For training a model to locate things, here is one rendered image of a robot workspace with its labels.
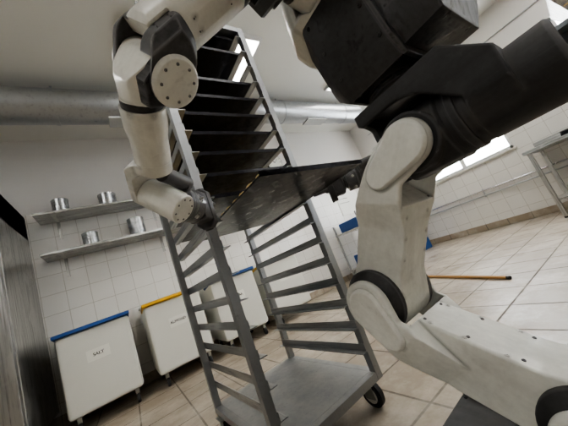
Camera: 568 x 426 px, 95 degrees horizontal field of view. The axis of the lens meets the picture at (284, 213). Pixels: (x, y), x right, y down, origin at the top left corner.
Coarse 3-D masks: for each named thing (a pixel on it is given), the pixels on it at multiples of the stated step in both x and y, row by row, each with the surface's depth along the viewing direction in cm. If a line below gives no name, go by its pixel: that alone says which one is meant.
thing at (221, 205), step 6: (234, 192) 98; (240, 192) 99; (216, 198) 93; (222, 198) 95; (228, 198) 98; (234, 198) 100; (216, 204) 99; (222, 204) 102; (228, 204) 105; (216, 210) 108; (222, 210) 111; (192, 228) 120; (198, 228) 124; (192, 234) 131; (186, 240) 139
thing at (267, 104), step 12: (240, 36) 129; (252, 60) 127; (252, 72) 126; (276, 120) 121; (288, 156) 116; (312, 204) 113; (324, 240) 109; (324, 252) 109; (336, 264) 108; (336, 288) 107; (348, 312) 104; (360, 336) 102; (372, 360) 100
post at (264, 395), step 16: (176, 112) 95; (176, 128) 92; (192, 160) 91; (192, 176) 89; (208, 240) 87; (224, 256) 85; (224, 272) 83; (224, 288) 83; (240, 304) 82; (240, 320) 80; (240, 336) 80; (256, 352) 79; (256, 368) 78; (256, 384) 77; (272, 400) 77; (272, 416) 75
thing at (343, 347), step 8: (288, 344) 145; (296, 344) 139; (304, 344) 133; (312, 344) 128; (320, 344) 122; (328, 344) 118; (336, 344) 113; (344, 344) 109; (352, 344) 105; (360, 344) 102; (344, 352) 107; (352, 352) 103; (360, 352) 101
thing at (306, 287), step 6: (336, 276) 106; (312, 282) 119; (318, 282) 116; (324, 282) 112; (330, 282) 109; (336, 282) 106; (288, 288) 135; (294, 288) 131; (300, 288) 127; (306, 288) 123; (312, 288) 120; (318, 288) 113; (270, 294) 151; (276, 294) 146; (282, 294) 141; (288, 294) 133
